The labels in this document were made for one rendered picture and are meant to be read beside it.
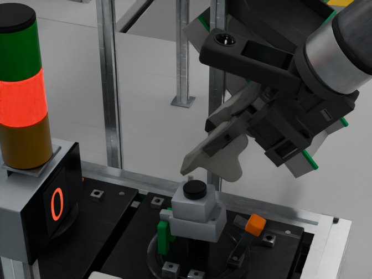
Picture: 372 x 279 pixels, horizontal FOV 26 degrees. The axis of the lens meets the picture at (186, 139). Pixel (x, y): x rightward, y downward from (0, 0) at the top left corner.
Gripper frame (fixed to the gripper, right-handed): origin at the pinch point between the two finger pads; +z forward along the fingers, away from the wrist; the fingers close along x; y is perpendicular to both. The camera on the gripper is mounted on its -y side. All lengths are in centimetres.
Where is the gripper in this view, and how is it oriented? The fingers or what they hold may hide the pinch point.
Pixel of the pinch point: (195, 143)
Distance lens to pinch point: 97.4
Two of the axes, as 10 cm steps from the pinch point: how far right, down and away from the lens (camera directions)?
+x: 3.3, -5.6, 7.6
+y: 7.1, 6.8, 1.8
